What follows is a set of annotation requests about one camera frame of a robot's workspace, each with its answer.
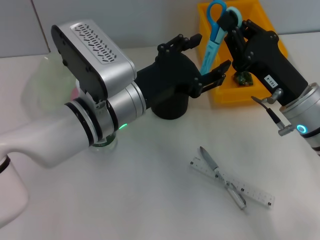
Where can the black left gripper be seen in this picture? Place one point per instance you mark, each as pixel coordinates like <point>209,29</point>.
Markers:
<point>170,75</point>

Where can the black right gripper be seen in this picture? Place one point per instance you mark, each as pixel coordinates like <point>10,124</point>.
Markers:
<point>270,65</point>

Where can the blue and teal scissors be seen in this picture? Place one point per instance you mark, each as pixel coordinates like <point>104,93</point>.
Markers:
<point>211,52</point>

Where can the green plastic wrapper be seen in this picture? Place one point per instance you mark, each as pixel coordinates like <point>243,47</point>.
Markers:
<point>243,78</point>

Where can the clear water bottle green label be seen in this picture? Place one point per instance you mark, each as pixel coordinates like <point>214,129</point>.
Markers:
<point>105,147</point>

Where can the pink peach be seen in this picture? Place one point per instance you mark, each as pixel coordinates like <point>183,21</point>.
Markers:
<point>74,93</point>

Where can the black mesh pen holder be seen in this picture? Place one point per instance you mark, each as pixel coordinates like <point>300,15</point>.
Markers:
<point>170,107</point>

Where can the clear silver ballpoint pen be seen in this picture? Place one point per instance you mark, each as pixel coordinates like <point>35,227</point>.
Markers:
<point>211,162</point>

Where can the clear plastic ruler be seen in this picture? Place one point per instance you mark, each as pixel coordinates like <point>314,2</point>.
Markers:
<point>257,196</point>

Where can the translucent green wavy fruit plate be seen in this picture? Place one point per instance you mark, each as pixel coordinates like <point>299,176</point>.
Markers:
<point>50,82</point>

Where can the yellow plastic storage bin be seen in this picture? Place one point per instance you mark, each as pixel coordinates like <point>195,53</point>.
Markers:
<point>225,95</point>

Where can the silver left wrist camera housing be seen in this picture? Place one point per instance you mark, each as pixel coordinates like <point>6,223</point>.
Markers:
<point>100,55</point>

